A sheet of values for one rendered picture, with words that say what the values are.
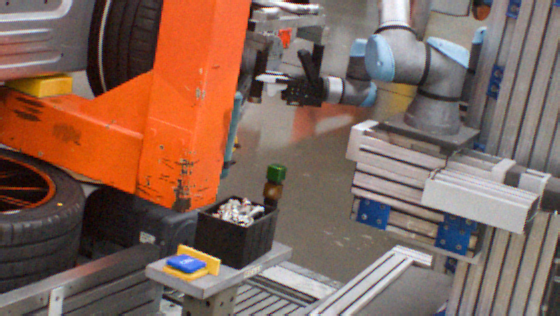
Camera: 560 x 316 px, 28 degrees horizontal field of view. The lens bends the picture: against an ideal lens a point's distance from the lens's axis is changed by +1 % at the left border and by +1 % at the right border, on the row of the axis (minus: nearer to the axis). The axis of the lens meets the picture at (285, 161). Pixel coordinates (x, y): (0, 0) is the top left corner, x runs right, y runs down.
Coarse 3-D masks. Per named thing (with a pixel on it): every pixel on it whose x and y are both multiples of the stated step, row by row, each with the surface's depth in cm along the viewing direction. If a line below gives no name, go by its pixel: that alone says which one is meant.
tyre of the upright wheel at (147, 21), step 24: (96, 0) 322; (120, 0) 318; (144, 0) 315; (96, 24) 322; (120, 24) 318; (144, 24) 314; (96, 48) 324; (120, 48) 319; (144, 48) 315; (96, 72) 329; (120, 72) 322; (144, 72) 318; (96, 96) 336
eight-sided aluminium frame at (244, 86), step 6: (276, 30) 360; (246, 78) 361; (240, 84) 360; (246, 84) 361; (240, 90) 359; (246, 90) 360; (246, 96) 356; (246, 102) 356; (246, 108) 358; (240, 114) 355
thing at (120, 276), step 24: (96, 264) 277; (120, 264) 282; (144, 264) 291; (24, 288) 256; (48, 288) 259; (72, 288) 267; (96, 288) 276; (120, 288) 284; (144, 288) 295; (0, 312) 246; (24, 312) 253; (48, 312) 261; (72, 312) 270
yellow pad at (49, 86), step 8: (16, 80) 307; (24, 80) 306; (32, 80) 304; (40, 80) 304; (48, 80) 306; (56, 80) 308; (64, 80) 311; (16, 88) 308; (24, 88) 306; (32, 88) 305; (40, 88) 304; (48, 88) 306; (56, 88) 309; (64, 88) 312; (32, 96) 305; (40, 96) 304; (48, 96) 307
